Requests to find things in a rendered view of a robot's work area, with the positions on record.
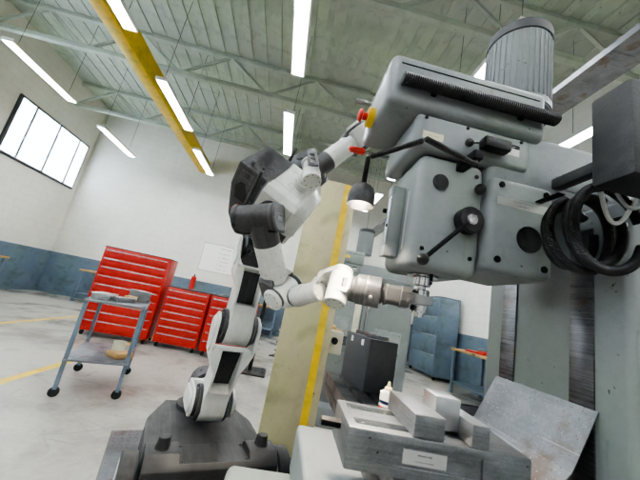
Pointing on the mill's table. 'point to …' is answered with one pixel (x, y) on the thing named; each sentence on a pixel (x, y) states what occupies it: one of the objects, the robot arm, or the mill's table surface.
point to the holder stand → (369, 361)
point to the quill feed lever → (473, 223)
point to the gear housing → (397, 161)
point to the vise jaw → (416, 416)
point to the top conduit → (481, 99)
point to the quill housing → (436, 220)
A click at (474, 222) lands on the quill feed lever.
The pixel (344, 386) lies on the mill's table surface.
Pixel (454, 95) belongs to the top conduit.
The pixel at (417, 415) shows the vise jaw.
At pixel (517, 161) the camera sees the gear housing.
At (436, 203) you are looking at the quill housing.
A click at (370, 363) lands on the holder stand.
